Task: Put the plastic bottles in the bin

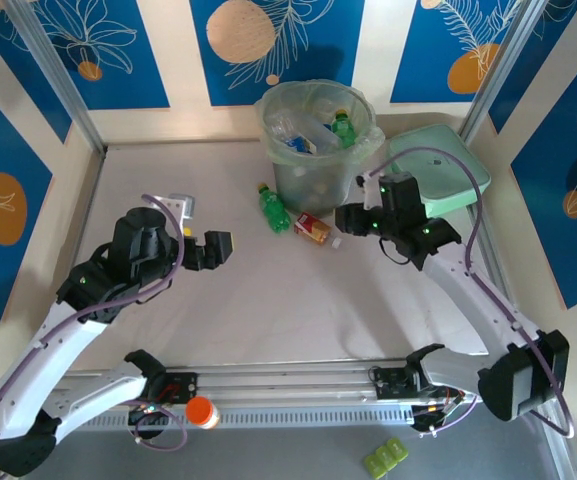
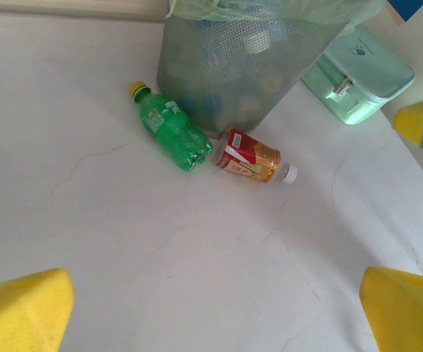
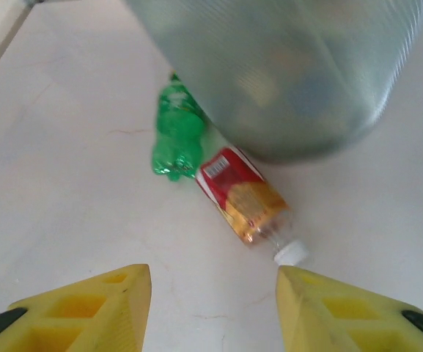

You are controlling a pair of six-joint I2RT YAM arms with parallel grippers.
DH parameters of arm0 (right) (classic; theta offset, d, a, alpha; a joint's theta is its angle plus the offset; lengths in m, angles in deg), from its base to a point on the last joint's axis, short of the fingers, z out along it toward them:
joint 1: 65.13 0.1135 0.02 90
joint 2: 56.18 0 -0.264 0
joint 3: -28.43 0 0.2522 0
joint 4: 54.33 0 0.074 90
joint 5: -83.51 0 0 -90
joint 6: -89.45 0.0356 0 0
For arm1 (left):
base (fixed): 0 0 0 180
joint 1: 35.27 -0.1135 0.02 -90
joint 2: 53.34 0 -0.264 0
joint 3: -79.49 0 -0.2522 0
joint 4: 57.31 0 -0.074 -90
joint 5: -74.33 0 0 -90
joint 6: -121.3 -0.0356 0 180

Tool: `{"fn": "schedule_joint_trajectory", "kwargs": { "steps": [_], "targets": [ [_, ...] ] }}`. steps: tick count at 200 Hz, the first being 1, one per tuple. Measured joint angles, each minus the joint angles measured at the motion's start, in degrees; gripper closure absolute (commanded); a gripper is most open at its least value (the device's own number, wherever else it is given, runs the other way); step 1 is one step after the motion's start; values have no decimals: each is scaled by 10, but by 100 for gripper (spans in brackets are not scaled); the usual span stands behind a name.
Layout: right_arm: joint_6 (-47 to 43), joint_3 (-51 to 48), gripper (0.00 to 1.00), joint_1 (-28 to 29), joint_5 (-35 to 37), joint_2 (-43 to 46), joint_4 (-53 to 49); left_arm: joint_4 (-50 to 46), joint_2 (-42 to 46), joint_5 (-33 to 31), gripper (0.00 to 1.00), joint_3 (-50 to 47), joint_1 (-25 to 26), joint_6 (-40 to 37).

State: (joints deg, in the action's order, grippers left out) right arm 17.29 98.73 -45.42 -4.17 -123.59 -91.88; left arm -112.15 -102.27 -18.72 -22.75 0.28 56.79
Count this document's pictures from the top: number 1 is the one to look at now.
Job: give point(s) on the blue label bottle blue cap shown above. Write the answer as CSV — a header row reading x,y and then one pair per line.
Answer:
x,y
300,145

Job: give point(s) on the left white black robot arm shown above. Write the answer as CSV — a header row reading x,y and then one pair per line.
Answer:
x,y
43,360

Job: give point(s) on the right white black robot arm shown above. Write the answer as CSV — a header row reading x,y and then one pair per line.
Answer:
x,y
478,300

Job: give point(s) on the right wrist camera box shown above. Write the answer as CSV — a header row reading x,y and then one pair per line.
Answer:
x,y
370,197

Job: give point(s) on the base wiring bundle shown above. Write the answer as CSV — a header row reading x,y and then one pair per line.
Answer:
x,y
145,412
443,406

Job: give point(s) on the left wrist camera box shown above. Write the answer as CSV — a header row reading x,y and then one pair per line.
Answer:
x,y
183,206

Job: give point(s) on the left base wiring bundle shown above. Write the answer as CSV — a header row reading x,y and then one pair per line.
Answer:
x,y
145,412

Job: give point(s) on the mint green zip case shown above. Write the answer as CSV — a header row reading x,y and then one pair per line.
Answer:
x,y
448,175

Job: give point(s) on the red label tea bottle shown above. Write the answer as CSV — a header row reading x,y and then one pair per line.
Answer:
x,y
313,229

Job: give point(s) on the green plastic bin liner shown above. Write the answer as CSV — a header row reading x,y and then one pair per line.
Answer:
x,y
368,145

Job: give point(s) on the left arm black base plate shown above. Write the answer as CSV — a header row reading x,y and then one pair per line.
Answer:
x,y
183,387

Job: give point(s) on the grey translucent plastic bin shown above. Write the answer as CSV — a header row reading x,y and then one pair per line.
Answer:
x,y
313,195

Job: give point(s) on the green soda bottle yellow cap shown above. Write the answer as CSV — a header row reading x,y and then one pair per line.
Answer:
x,y
344,131
274,210

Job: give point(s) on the aluminium frame post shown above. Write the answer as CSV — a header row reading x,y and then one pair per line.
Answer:
x,y
499,70
63,85

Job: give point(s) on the long aluminium table rail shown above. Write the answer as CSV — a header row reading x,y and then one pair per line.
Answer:
x,y
288,380

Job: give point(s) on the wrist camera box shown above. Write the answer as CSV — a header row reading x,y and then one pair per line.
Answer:
x,y
370,197
183,206

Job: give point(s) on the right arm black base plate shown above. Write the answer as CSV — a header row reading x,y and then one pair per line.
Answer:
x,y
388,382

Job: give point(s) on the clear long plastic bottle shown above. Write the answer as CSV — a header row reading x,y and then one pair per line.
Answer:
x,y
283,127

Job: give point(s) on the jar with orange lid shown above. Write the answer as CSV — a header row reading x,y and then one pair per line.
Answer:
x,y
201,411

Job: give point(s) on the right base wiring bundle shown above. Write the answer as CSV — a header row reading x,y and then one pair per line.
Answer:
x,y
443,406

